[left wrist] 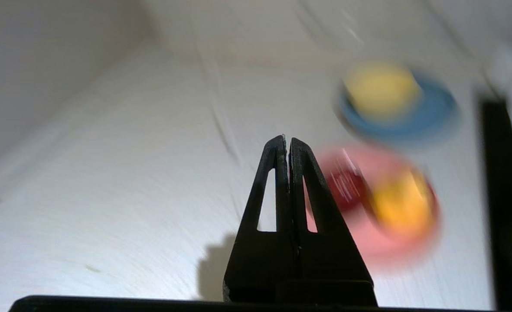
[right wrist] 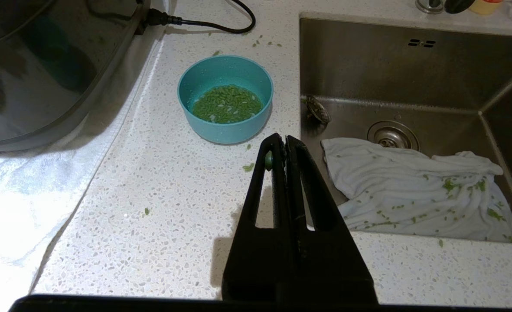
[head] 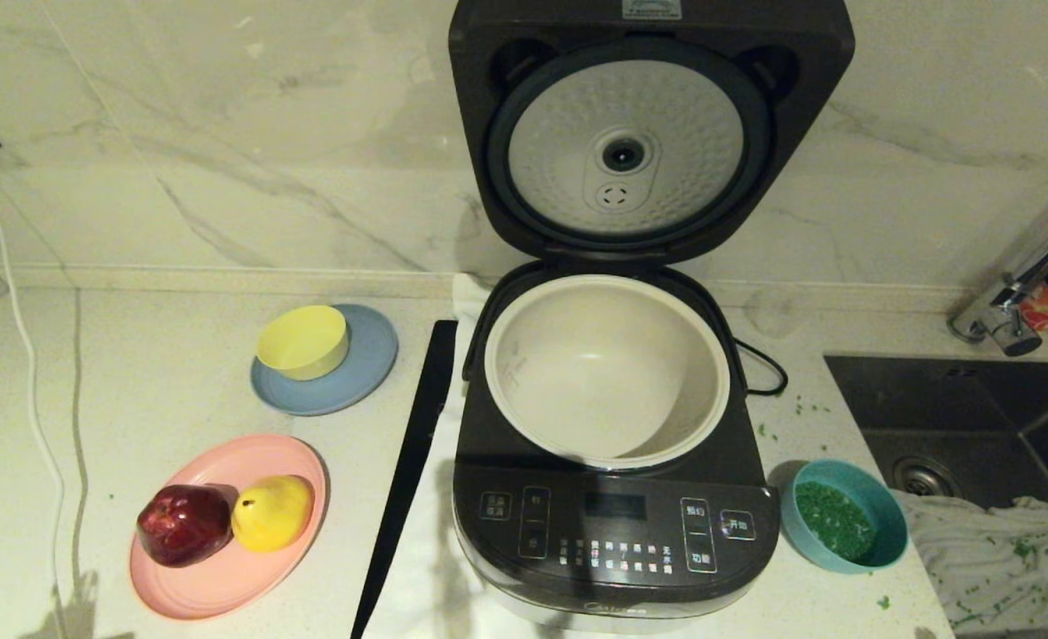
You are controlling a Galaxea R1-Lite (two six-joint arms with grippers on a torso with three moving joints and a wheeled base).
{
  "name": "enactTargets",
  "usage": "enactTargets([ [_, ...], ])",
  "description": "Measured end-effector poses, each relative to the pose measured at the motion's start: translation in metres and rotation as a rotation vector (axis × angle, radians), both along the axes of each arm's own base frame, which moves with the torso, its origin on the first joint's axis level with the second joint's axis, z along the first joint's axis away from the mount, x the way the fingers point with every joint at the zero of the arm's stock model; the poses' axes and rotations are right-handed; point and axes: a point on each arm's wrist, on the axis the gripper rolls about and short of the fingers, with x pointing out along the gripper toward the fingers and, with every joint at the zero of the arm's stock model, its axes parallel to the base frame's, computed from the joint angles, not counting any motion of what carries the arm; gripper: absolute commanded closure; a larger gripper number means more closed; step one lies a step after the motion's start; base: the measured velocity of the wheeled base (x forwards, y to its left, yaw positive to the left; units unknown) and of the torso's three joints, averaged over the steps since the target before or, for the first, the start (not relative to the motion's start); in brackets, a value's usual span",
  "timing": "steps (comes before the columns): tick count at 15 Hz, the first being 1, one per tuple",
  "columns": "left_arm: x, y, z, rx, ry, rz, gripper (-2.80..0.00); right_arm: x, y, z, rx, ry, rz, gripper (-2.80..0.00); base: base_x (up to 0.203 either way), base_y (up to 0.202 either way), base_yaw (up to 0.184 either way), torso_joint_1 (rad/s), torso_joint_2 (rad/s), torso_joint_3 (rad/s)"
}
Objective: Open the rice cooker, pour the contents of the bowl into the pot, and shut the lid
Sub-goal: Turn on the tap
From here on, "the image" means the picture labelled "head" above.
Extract blue plate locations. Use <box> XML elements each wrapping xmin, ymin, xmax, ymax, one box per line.
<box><xmin>249</xmin><ymin>304</ymin><xmax>399</xmax><ymax>417</ymax></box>

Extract white cable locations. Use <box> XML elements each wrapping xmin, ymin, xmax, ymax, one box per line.
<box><xmin>0</xmin><ymin>146</ymin><xmax>76</xmax><ymax>639</ymax></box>

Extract stainless steel sink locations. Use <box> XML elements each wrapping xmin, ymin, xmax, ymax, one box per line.
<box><xmin>823</xmin><ymin>355</ymin><xmax>1048</xmax><ymax>639</ymax></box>

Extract chrome faucet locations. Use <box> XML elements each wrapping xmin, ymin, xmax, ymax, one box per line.
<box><xmin>948</xmin><ymin>197</ymin><xmax>1048</xmax><ymax>359</ymax></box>

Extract black power cord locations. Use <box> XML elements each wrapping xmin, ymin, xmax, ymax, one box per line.
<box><xmin>732</xmin><ymin>337</ymin><xmax>791</xmax><ymax>398</ymax></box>

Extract metal sink drain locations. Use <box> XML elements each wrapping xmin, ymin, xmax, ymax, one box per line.
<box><xmin>894</xmin><ymin>457</ymin><xmax>964</xmax><ymax>500</ymax></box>

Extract teal bowl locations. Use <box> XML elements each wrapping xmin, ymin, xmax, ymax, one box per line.
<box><xmin>781</xmin><ymin>459</ymin><xmax>910</xmax><ymax>575</ymax></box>

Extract dark grey rice cooker lid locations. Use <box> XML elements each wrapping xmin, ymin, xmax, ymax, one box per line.
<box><xmin>448</xmin><ymin>0</ymin><xmax>856</xmax><ymax>267</ymax></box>

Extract white cloth with green bits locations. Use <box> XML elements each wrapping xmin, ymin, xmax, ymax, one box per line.
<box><xmin>896</xmin><ymin>493</ymin><xmax>1048</xmax><ymax>635</ymax></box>

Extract dark grey rice cooker base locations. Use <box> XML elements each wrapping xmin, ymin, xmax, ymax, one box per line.
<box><xmin>451</xmin><ymin>257</ymin><xmax>784</xmax><ymax>636</ymax></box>

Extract yellow bowl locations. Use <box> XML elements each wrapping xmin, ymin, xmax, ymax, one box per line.
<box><xmin>255</xmin><ymin>305</ymin><xmax>351</xmax><ymax>383</ymax></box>

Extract pink plate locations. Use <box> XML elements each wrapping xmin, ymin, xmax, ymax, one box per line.
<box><xmin>130</xmin><ymin>433</ymin><xmax>329</xmax><ymax>621</ymax></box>

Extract yellow pear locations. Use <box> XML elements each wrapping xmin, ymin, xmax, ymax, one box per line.
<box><xmin>231</xmin><ymin>475</ymin><xmax>316</xmax><ymax>554</ymax></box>

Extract red apple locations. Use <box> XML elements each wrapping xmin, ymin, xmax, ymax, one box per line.
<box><xmin>137</xmin><ymin>484</ymin><xmax>237</xmax><ymax>569</ymax></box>

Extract black flat strip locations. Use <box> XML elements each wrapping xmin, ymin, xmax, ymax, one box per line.
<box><xmin>350</xmin><ymin>320</ymin><xmax>460</xmax><ymax>639</ymax></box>

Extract chopped green vegetables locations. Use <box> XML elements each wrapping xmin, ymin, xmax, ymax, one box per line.
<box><xmin>795</xmin><ymin>480</ymin><xmax>877</xmax><ymax>562</ymax></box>

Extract white inner pot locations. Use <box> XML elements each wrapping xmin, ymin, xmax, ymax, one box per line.
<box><xmin>485</xmin><ymin>273</ymin><xmax>732</xmax><ymax>471</ymax></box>

